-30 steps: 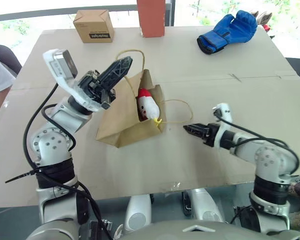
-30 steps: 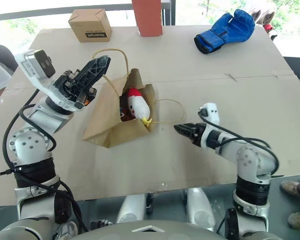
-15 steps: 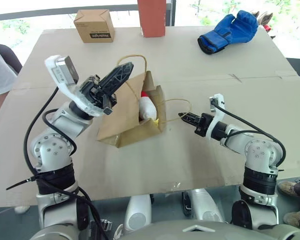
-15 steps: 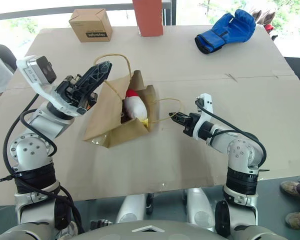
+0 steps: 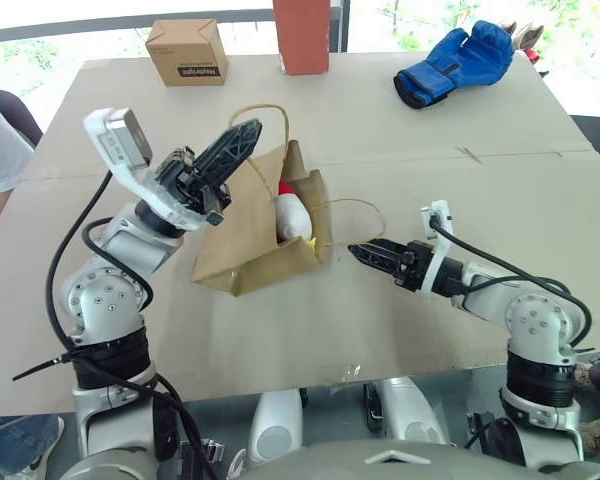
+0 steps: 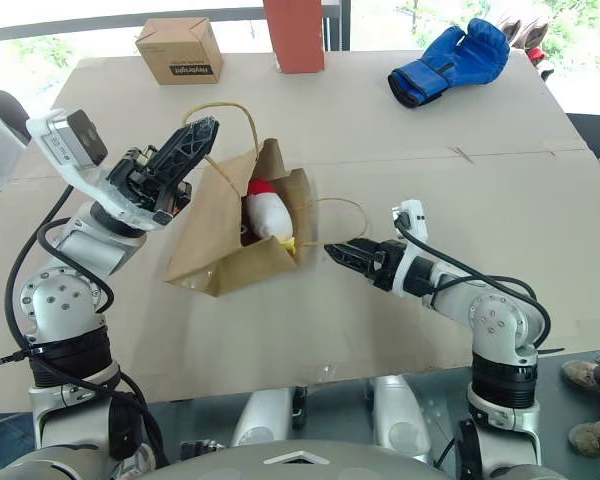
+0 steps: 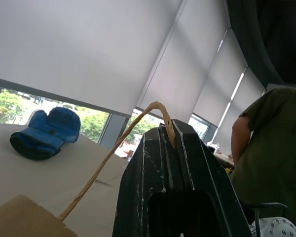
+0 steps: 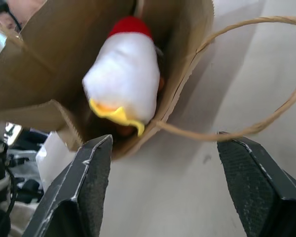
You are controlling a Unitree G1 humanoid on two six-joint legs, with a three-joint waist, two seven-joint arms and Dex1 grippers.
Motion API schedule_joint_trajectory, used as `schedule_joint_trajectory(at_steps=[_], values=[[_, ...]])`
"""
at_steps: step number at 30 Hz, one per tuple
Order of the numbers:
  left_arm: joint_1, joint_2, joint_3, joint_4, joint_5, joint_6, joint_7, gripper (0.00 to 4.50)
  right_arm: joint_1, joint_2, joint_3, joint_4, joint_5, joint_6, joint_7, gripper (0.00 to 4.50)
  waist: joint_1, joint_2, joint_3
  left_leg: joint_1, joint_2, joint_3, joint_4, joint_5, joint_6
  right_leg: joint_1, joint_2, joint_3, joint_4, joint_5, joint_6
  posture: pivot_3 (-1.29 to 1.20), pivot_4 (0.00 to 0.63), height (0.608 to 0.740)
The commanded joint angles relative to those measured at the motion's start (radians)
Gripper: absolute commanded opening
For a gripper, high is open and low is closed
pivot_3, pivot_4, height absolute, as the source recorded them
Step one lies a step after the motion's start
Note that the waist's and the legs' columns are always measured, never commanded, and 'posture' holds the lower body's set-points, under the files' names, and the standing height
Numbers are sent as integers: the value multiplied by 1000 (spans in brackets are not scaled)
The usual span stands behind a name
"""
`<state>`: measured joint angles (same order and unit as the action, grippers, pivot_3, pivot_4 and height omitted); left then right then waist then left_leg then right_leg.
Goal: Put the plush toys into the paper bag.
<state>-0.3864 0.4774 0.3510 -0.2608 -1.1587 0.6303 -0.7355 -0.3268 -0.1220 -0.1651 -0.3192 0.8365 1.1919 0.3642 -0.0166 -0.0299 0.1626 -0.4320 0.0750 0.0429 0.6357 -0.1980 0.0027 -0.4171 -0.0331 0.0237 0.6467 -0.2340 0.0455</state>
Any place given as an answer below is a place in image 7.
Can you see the black curtain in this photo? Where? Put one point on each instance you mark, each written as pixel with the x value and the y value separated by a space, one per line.
pixel 273 37

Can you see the white roller blind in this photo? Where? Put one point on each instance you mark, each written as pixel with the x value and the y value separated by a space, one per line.
pixel 219 91
pixel 185 69
pixel 76 44
pixel 244 103

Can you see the cluttered background desk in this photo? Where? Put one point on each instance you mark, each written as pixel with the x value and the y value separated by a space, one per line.
pixel 220 154

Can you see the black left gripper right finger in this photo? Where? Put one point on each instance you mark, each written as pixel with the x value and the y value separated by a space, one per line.
pixel 212 177

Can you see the person in olive green shirt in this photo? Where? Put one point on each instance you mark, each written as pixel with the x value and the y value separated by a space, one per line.
pixel 273 153

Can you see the white round studded object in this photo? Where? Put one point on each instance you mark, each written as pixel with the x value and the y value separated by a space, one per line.
pixel 278 228

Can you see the grey window frame post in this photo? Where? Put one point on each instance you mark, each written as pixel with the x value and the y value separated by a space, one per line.
pixel 113 130

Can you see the black chair armrest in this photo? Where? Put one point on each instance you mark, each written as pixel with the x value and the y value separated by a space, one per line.
pixel 269 206

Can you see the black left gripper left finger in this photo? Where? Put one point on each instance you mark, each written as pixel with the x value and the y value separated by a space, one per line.
pixel 135 177

